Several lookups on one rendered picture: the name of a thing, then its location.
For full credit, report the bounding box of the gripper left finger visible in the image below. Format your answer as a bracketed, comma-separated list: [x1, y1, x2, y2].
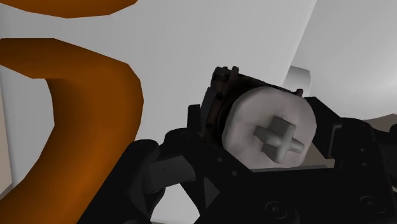
[77, 104, 253, 224]

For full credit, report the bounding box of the dark cylinder with white cross cap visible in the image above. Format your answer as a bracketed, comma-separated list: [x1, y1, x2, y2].
[200, 66, 317, 170]

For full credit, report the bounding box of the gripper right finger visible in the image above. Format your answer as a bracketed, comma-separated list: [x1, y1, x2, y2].
[305, 96, 397, 202]

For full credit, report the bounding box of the orange curved tube shape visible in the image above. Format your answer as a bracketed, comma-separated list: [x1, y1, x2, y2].
[0, 0, 144, 224]

